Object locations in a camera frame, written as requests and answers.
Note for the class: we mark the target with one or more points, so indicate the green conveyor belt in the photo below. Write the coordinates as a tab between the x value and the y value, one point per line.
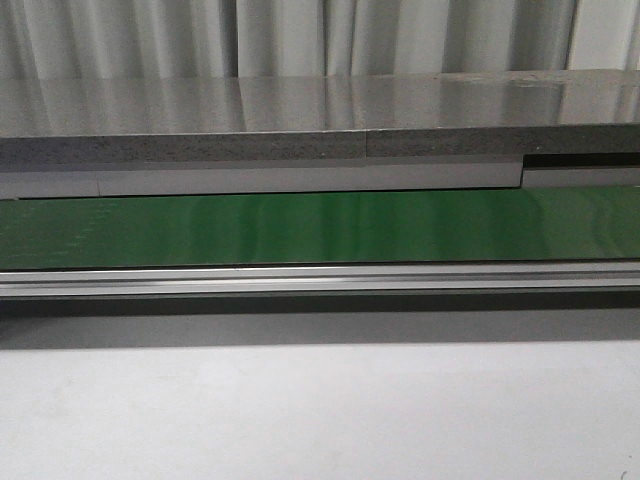
538	224

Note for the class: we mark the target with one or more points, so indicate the grey rear conveyor guard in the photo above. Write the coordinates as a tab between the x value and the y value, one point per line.
263	176

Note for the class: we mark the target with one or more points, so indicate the grey rear guard right segment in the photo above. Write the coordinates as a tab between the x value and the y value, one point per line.
573	170

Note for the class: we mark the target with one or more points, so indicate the white pleated curtain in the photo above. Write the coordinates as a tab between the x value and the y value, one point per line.
167	39

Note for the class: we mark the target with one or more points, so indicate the aluminium front conveyor rail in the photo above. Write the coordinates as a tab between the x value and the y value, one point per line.
319	279

